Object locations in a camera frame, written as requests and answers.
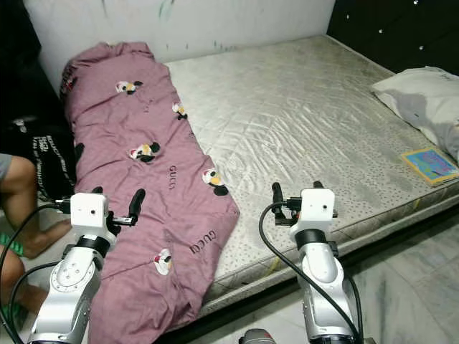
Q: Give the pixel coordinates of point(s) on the colourful children's picture book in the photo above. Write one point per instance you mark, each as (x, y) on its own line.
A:
(430, 165)

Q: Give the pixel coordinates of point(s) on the black bag with white print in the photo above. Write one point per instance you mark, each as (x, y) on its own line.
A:
(54, 165)

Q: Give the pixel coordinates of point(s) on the grey quilted mattress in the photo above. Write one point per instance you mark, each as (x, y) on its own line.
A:
(294, 122)

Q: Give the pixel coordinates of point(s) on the person in grey shorts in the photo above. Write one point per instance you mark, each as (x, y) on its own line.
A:
(18, 186)

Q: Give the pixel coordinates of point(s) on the pink duvet with duck prints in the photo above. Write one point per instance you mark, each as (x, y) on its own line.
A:
(136, 122)

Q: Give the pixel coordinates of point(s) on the silver robot right leg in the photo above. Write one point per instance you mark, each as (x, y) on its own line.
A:
(257, 338)

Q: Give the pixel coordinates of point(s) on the off-white pillow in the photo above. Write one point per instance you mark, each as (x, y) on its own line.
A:
(419, 100)

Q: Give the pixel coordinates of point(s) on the black tufted headboard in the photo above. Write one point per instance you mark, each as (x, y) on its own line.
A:
(394, 29)

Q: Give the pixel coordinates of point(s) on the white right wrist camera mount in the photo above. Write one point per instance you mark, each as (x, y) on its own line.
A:
(313, 208)

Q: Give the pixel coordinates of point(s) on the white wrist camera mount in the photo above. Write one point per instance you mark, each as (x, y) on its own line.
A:
(92, 215)
(313, 208)

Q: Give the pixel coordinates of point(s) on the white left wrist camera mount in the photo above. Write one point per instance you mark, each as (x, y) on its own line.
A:
(92, 215)

